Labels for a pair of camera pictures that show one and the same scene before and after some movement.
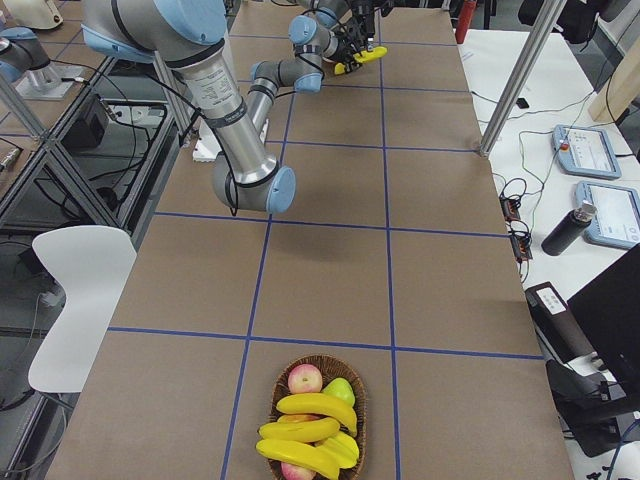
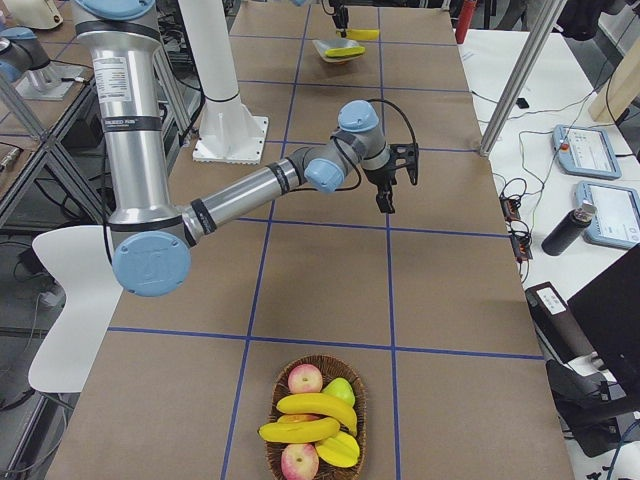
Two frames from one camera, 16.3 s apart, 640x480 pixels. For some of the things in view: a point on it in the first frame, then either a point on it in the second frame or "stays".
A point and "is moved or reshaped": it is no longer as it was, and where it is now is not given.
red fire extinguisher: x=464 y=20 stays
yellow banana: x=315 y=403 stays
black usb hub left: x=510 y=209 stays
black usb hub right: x=521 y=248 stays
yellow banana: x=361 y=57 is moved or reshaped
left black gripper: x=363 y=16 → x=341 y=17
